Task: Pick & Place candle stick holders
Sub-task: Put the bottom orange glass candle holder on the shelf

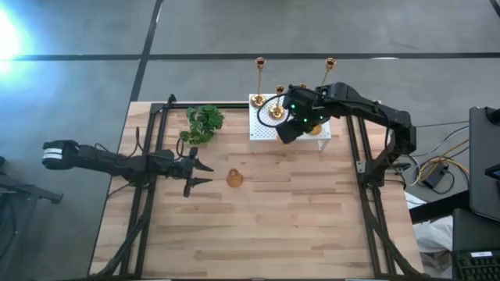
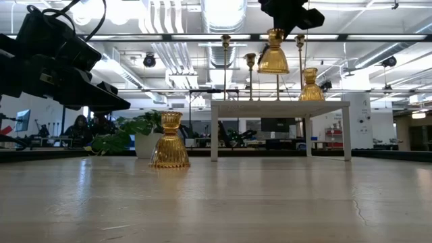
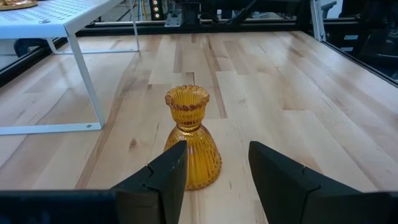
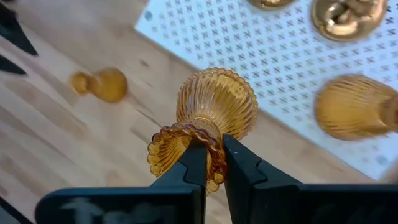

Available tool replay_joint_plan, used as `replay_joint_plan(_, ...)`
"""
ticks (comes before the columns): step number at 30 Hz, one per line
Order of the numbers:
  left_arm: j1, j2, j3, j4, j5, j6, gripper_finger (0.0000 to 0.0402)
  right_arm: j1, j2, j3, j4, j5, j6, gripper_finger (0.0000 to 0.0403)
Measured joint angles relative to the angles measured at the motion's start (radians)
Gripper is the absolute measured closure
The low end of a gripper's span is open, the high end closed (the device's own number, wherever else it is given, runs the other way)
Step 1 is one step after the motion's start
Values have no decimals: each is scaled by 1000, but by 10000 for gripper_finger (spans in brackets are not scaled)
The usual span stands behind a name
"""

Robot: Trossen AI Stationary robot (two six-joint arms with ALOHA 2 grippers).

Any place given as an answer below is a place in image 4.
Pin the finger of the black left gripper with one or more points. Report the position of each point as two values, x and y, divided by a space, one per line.
9 67
15 31

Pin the short brass candlestick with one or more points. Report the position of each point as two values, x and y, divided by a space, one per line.
270 2

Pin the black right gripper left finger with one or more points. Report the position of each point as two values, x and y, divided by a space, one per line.
174 202

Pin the white table in background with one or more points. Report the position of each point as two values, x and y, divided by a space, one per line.
280 62

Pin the amber ribbed glass candle holder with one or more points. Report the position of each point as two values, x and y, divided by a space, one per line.
351 107
105 84
217 99

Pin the tall brass candlestick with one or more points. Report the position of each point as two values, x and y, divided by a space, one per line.
348 18

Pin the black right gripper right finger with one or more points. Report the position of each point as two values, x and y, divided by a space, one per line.
280 205

